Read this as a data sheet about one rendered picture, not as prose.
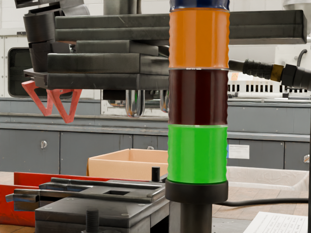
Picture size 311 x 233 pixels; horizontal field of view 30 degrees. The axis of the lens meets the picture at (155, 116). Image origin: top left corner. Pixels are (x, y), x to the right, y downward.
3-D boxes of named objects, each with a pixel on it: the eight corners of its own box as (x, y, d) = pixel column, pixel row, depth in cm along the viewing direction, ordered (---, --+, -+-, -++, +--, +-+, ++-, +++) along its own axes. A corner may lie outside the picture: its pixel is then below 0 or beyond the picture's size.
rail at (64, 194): (41, 211, 66) (41, 189, 66) (152, 220, 62) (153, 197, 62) (39, 211, 66) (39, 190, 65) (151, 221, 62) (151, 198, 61)
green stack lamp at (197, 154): (176, 172, 39) (176, 123, 39) (232, 175, 38) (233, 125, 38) (159, 180, 36) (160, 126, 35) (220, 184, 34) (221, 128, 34)
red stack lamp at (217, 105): (177, 120, 39) (177, 70, 39) (233, 122, 38) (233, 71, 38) (160, 124, 35) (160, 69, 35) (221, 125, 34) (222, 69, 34)
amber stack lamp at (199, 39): (177, 68, 39) (178, 18, 39) (233, 68, 38) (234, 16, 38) (160, 66, 35) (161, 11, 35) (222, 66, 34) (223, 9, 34)
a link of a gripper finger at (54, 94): (73, 114, 114) (65, 67, 112) (90, 119, 108) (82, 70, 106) (42, 123, 111) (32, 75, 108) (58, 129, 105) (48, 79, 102)
